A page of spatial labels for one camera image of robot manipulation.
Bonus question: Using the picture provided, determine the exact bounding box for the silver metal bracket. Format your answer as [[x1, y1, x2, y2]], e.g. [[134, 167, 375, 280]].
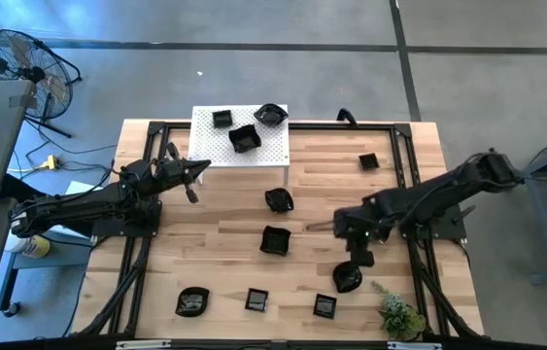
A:
[[116, 339, 172, 350], [387, 341, 443, 350]]

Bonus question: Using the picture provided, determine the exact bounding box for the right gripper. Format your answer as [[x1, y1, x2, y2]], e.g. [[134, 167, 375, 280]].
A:
[[333, 200, 394, 270]]

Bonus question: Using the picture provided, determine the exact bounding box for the blue-grey low cart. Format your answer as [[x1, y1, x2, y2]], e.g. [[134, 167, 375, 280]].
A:
[[0, 208, 94, 318]]

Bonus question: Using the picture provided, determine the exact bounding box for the black small square dish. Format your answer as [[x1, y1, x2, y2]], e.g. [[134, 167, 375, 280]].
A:
[[211, 109, 234, 129], [358, 152, 381, 172]]

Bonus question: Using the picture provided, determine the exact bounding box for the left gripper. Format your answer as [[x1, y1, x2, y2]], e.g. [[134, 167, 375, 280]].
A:
[[152, 141, 213, 205]]

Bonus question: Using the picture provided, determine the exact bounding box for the black flat square plate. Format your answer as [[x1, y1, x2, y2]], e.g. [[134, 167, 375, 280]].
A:
[[245, 287, 270, 313], [313, 293, 338, 321]]

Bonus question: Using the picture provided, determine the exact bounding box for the black wavy square plate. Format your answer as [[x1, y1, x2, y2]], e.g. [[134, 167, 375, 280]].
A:
[[227, 123, 263, 155], [258, 225, 292, 258]]

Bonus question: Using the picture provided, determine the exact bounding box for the black floor fan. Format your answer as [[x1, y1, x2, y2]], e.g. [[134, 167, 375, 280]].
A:
[[0, 27, 84, 140]]

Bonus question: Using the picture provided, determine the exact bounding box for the white yellow wipes canister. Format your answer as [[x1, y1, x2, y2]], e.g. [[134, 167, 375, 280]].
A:
[[4, 231, 51, 259]]

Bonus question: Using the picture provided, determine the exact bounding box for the small green potted plant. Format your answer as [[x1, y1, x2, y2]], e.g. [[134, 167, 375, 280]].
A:
[[370, 280, 427, 341]]

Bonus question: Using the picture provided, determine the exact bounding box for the white paper sheet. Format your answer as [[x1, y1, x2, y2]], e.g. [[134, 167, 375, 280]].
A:
[[48, 179, 105, 240]]

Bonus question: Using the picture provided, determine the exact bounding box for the black hook-shaped clamp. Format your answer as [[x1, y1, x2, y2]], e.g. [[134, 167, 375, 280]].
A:
[[335, 107, 359, 128]]

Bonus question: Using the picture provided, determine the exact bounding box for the black oval plate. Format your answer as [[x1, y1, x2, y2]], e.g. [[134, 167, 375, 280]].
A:
[[331, 261, 364, 295], [174, 286, 211, 318]]

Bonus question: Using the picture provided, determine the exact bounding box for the white perforated riser shelf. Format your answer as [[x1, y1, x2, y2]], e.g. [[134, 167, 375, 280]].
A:
[[188, 104, 291, 187]]

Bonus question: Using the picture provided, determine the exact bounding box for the black rounded plate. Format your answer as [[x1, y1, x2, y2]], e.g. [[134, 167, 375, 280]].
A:
[[264, 187, 295, 214], [253, 102, 290, 128]]

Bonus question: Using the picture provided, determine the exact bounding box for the black table edge rail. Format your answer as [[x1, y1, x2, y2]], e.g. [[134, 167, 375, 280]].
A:
[[0, 333, 547, 350]]

